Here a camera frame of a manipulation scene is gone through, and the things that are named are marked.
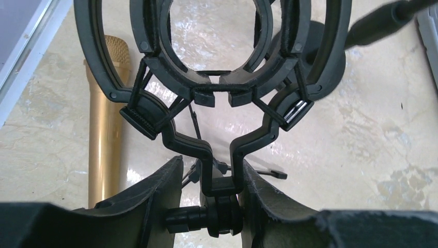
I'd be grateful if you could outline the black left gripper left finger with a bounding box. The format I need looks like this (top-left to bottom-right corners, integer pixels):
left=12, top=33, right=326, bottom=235
left=1, top=156, right=183, bottom=247

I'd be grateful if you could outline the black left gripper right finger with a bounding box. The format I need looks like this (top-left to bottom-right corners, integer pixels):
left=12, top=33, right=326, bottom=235
left=239, top=163, right=437, bottom=247

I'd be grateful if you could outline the black tripod shock-mount stand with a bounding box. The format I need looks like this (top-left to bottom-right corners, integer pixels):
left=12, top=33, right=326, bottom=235
left=73, top=0, right=353, bottom=238

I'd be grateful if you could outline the gold brown microphone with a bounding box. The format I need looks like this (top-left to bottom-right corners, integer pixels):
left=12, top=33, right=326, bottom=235
left=83, top=35, right=132, bottom=209

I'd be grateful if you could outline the black round-base stand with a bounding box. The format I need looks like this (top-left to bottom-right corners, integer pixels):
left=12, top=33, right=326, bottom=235
left=276, top=1, right=437, bottom=102

